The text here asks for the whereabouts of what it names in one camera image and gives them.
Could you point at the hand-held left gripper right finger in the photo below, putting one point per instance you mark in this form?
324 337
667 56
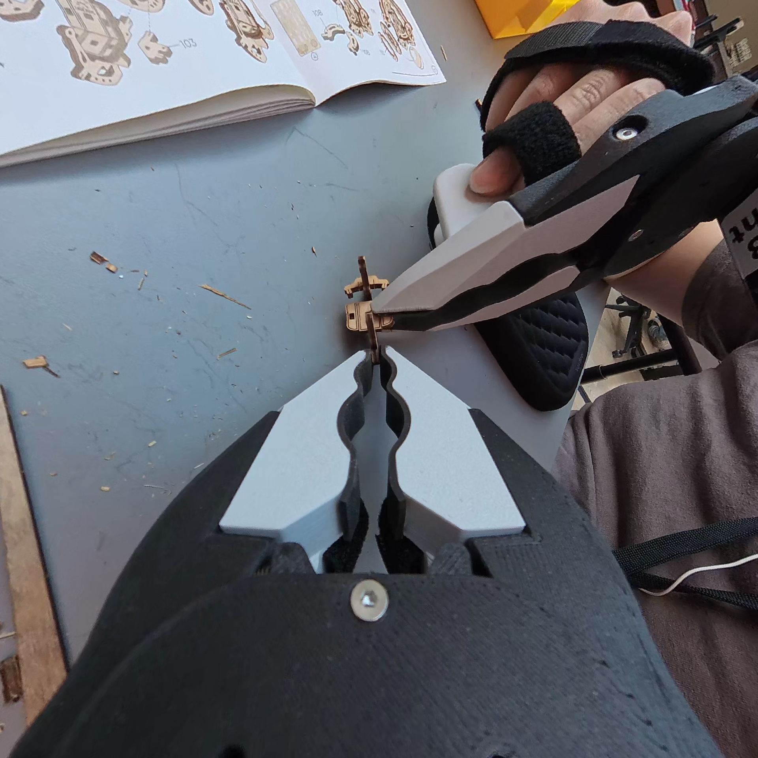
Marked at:
456 468

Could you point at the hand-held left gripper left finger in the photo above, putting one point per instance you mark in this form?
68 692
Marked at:
284 468

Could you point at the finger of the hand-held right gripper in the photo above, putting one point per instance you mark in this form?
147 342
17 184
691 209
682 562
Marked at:
474 254
533 293

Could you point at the small winged wooden part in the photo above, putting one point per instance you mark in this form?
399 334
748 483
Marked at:
355 288

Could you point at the thin dark wooden stem part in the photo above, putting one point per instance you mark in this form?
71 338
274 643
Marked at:
372 342

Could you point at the person's right forearm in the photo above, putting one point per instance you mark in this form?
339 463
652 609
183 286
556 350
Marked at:
657 266

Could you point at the person's right hand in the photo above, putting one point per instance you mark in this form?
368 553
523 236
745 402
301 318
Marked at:
592 89

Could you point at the black quilted wrist rest pad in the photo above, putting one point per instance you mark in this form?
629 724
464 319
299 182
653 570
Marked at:
545 355

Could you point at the black office chair base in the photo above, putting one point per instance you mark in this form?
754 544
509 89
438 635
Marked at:
630 314

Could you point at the black metal bar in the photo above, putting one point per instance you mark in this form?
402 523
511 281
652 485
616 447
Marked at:
627 368

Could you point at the dark background furniture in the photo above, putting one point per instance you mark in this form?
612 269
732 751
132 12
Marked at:
728 35

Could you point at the long wood splinter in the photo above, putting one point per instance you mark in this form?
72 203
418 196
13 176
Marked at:
225 296

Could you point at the yellow box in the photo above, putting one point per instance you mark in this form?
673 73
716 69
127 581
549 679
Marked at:
521 18

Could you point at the small wooden scrap piece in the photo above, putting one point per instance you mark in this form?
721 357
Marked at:
99 259
36 362

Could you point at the plywood offcut strip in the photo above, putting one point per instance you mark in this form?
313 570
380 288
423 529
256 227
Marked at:
29 562

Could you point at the open assembly instruction booklet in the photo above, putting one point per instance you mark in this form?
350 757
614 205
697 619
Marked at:
177 100

